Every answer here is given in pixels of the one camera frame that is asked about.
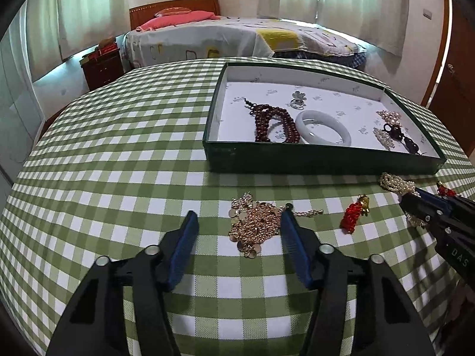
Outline pink pillow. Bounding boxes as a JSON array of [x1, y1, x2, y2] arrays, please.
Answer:
[[135, 10, 217, 32]]

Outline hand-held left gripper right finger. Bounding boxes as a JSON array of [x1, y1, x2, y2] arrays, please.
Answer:
[[280, 209, 435, 356]]

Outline green checkered tablecloth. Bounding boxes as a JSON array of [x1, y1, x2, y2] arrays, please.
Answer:
[[0, 56, 475, 356]]

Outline red embroidered cushion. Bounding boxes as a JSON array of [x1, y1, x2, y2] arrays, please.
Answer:
[[155, 7, 192, 18]]

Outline bed with patterned sheet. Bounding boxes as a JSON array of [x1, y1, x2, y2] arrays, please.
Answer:
[[123, 0, 369, 70]]

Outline gold coin chain necklace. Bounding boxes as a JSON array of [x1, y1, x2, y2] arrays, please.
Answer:
[[228, 192, 324, 259]]

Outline silver flower ring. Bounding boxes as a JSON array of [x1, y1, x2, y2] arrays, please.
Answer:
[[289, 90, 307, 111]]

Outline dark wooden nightstand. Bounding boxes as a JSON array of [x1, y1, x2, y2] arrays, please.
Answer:
[[80, 48, 124, 91]]

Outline dark red bead bracelet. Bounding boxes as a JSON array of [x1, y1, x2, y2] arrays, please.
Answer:
[[243, 98, 301, 144]]

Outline small red tassel charm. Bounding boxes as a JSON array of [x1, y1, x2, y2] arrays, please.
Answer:
[[436, 182, 458, 198]]

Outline white jade bangle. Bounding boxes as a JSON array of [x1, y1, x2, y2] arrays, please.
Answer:
[[295, 110, 352, 145]]

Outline red gift box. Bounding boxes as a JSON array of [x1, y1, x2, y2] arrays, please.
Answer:
[[94, 42, 119, 57]]

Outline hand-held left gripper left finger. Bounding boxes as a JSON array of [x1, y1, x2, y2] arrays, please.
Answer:
[[46, 209, 201, 356]]

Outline brown wooden door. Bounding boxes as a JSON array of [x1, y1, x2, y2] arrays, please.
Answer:
[[421, 0, 475, 135]]

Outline black pendant cord necklace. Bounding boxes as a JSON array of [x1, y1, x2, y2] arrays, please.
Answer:
[[382, 122, 428, 155]]

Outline red knot charm with gold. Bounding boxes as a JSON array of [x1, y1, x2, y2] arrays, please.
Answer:
[[341, 193, 371, 234]]

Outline green tray with white liner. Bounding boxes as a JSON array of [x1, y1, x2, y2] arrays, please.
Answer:
[[203, 62, 447, 175]]

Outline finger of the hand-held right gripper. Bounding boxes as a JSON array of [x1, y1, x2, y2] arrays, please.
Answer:
[[415, 188, 475, 216], [400, 192, 452, 231]]

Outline frosted glass sliding wardrobe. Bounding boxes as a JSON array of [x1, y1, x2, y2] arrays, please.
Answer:
[[0, 18, 46, 208]]

